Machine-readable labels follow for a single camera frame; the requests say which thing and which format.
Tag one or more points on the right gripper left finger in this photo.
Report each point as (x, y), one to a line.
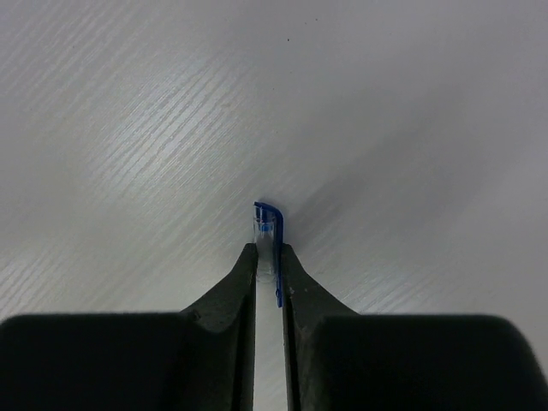
(199, 358)

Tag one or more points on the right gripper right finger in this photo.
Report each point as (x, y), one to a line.
(338, 359)

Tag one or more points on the blue pen cap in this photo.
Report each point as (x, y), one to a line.
(268, 229)

